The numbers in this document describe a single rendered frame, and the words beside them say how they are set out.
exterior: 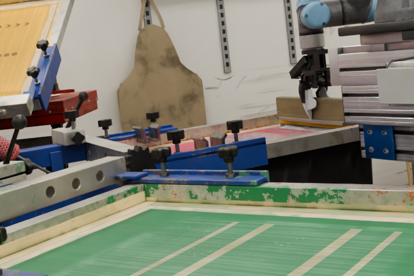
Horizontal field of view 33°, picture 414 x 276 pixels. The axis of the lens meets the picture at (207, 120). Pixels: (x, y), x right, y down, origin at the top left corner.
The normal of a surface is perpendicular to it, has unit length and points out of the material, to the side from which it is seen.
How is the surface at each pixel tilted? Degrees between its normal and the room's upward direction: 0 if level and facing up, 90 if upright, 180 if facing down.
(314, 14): 89
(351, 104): 90
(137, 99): 87
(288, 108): 89
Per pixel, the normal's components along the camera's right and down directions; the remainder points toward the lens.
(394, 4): -0.65, -0.15
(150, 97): 0.71, -0.05
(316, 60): -0.89, 0.15
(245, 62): 0.44, 0.05
